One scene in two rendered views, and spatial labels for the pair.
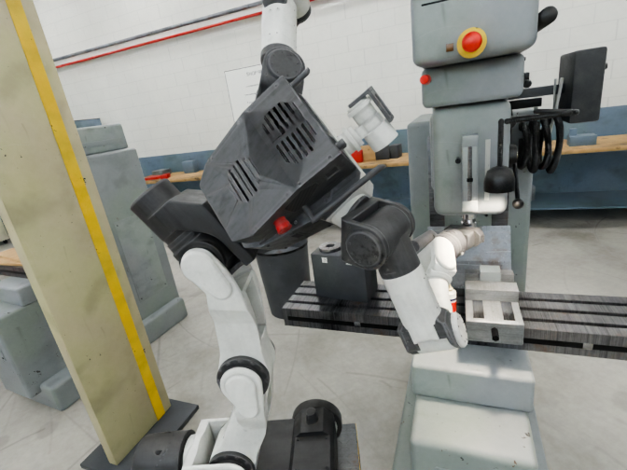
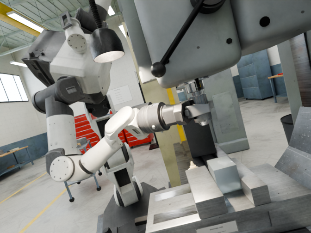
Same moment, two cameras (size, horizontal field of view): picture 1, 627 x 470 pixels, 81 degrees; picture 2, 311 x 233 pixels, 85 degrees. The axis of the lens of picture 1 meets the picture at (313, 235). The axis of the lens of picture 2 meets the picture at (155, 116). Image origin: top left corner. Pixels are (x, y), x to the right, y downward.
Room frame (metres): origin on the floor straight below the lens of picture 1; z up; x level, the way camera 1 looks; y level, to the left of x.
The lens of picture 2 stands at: (0.83, -0.88, 1.29)
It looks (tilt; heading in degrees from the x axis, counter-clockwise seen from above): 6 degrees down; 71
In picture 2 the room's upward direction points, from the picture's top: 17 degrees counter-clockwise
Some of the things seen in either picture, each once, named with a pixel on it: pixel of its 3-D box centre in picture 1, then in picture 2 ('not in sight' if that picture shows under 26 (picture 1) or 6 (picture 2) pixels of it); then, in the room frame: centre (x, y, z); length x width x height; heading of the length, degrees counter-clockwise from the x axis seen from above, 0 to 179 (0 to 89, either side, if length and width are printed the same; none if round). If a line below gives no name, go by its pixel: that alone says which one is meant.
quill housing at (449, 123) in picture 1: (469, 157); (178, 18); (1.09, -0.50, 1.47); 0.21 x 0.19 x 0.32; 66
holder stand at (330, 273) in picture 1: (344, 269); (197, 130); (1.30, -0.10, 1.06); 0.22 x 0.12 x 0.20; 59
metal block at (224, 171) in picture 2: (489, 276); (223, 173); (1.07, -0.56, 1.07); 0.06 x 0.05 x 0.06; 67
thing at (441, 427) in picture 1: (467, 420); not in sight; (1.07, -0.49, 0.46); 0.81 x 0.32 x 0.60; 156
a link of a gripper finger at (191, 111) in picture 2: not in sight; (197, 110); (1.07, -0.52, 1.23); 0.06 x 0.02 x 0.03; 131
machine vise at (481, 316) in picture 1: (490, 296); (216, 198); (1.04, -0.54, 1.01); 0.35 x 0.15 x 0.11; 157
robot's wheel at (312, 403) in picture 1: (316, 422); not in sight; (1.13, 0.09, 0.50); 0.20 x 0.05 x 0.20; 85
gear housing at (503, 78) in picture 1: (469, 82); not in sight; (1.13, -0.52, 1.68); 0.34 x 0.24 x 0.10; 156
